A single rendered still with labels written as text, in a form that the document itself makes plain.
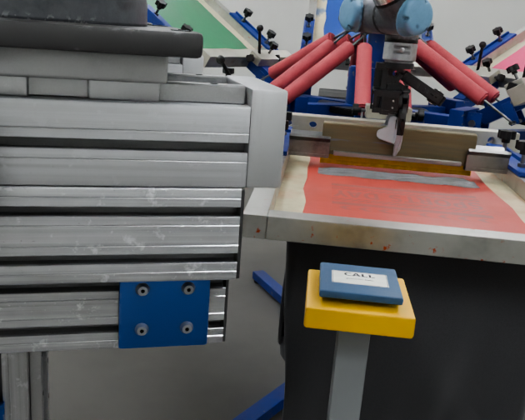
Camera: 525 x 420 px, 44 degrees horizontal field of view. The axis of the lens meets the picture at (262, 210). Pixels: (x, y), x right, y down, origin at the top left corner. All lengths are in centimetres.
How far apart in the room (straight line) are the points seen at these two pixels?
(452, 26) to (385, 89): 424
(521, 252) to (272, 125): 55
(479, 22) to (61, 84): 534
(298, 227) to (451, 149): 67
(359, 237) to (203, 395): 149
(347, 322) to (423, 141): 85
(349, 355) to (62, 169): 45
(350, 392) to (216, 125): 44
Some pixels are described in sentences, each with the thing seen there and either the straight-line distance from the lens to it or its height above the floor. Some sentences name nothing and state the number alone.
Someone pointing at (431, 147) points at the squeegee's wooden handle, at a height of 102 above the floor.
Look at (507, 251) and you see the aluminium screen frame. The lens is 103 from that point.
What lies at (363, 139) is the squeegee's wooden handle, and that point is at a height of 103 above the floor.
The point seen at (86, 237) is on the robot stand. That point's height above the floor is 108.
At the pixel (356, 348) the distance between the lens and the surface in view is 85.
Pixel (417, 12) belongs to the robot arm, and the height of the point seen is 131.
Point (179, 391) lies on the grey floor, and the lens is 241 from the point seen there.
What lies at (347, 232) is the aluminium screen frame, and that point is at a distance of 99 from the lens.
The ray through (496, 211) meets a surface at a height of 95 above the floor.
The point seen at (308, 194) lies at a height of 95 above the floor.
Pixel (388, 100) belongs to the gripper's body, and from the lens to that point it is 153.
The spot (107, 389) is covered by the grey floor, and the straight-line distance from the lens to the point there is 243.
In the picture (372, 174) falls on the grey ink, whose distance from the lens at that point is 150.
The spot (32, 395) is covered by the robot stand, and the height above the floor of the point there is 76.
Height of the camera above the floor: 127
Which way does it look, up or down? 16 degrees down
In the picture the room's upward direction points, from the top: 4 degrees clockwise
